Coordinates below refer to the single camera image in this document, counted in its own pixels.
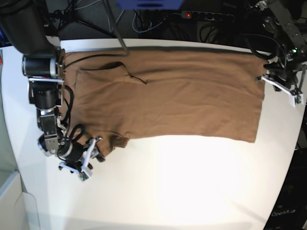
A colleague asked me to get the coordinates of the blue box overhead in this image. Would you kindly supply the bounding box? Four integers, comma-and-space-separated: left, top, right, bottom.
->
116, 0, 184, 10

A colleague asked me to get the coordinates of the black power strip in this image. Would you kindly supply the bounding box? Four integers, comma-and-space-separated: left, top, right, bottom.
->
179, 11, 235, 22

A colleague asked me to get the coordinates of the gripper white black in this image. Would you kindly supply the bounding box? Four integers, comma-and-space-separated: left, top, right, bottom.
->
255, 64, 305, 107
57, 136, 105, 182

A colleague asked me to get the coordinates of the white bin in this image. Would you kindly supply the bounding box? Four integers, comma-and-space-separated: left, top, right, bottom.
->
0, 172, 41, 230

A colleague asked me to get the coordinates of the brown T-shirt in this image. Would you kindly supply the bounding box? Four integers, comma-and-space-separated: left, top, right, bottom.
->
65, 49, 266, 156

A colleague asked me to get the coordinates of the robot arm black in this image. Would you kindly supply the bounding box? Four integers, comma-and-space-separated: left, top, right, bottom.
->
0, 0, 104, 181
243, 0, 307, 107

